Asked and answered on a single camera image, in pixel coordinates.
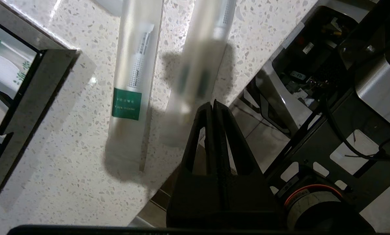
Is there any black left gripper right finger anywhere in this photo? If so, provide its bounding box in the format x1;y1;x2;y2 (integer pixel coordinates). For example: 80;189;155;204
214;100;286;228

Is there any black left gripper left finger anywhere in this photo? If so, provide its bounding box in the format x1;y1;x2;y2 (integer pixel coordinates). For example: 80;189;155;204
167;102;225;228

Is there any clear toothbrush packet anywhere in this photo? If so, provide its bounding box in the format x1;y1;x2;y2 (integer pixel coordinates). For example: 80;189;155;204
159;0;238;149

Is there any black box drawer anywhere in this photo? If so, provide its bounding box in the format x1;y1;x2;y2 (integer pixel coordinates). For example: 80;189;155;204
0;7;81;204

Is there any grey robot base cover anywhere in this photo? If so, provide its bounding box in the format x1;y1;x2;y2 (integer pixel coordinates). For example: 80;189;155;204
254;59;315;137

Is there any dental kit packet green label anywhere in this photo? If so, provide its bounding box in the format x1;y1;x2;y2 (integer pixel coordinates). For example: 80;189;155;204
105;0;164;173

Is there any silver metal housing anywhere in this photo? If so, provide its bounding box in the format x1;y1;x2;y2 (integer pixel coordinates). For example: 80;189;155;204
355;54;390;133

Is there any white sink basin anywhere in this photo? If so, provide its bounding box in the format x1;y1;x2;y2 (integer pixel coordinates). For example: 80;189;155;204
92;0;123;17

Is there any round motor red ring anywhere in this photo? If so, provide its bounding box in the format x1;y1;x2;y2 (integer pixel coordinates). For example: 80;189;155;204
283;184;375;233

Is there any black robot chassis frame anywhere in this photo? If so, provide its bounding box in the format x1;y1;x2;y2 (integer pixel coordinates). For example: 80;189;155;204
231;0;390;235

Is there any thin black chassis cable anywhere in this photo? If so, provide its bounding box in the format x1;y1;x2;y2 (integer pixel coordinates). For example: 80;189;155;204
322;95;390;160

